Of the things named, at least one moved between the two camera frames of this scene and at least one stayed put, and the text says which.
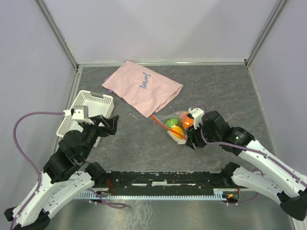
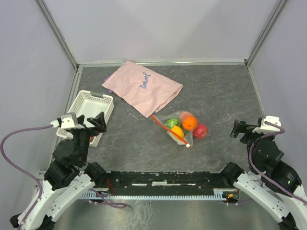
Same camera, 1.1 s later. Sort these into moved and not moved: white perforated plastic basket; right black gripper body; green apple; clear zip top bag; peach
Moved: right black gripper body
Not moved: peach; white perforated plastic basket; green apple; clear zip top bag
